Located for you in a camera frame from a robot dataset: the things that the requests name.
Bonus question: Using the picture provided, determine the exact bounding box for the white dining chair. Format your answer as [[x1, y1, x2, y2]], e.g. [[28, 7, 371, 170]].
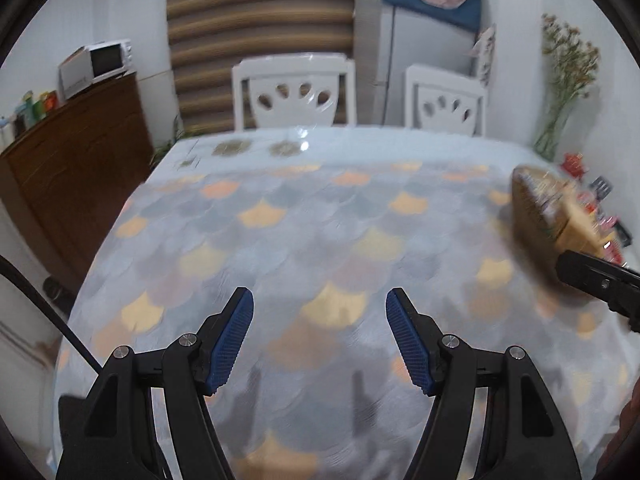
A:
[[231, 55, 357, 132], [404, 64, 488, 137]]

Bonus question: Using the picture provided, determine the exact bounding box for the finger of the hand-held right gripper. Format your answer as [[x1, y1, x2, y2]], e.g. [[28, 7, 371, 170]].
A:
[[555, 250, 640, 333]]

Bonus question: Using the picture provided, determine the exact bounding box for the brown ribbed glass bowl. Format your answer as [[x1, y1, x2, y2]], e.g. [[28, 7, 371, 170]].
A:
[[510, 164, 632, 288]]

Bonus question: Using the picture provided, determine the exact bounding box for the white printed hanging cloth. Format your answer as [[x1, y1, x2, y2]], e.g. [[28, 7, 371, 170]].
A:
[[470, 24, 498, 86]]

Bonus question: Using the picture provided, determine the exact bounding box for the green orange box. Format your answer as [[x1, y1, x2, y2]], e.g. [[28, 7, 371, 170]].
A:
[[22, 91, 60, 121]]

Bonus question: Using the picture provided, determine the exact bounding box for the scallop print tablecloth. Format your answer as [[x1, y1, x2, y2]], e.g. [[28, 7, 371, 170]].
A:
[[52, 126, 640, 480]]

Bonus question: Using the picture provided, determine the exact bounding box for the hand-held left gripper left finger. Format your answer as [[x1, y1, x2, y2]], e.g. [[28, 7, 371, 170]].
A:
[[55, 286, 256, 480]]

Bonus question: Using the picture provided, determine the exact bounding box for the dried flower bouquet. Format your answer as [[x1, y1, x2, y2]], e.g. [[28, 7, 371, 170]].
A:
[[532, 12, 601, 161]]

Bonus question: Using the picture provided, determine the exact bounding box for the brown striped window blind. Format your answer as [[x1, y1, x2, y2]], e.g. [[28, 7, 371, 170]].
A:
[[166, 0, 357, 136]]

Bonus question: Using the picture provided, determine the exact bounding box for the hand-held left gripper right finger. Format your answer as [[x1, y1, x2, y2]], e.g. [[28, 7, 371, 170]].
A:
[[385, 287, 583, 480]]

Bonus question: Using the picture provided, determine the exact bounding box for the white microwave oven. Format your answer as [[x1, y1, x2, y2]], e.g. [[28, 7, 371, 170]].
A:
[[58, 39, 133, 101]]

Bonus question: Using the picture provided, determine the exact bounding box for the white refrigerator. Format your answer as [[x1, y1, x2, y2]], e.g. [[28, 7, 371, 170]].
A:
[[354, 0, 493, 128]]

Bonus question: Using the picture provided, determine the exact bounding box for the brown wooden cabinet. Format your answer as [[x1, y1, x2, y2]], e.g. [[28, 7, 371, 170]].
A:
[[0, 72, 156, 293]]

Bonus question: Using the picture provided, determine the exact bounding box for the person's right forearm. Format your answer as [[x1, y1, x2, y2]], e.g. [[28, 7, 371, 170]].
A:
[[592, 375, 640, 480]]

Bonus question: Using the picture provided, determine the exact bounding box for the red ornament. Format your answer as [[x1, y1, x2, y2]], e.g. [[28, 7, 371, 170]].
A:
[[562, 154, 587, 179]]

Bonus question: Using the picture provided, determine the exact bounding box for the black cable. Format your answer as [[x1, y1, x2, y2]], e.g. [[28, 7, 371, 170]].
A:
[[0, 254, 101, 377]]

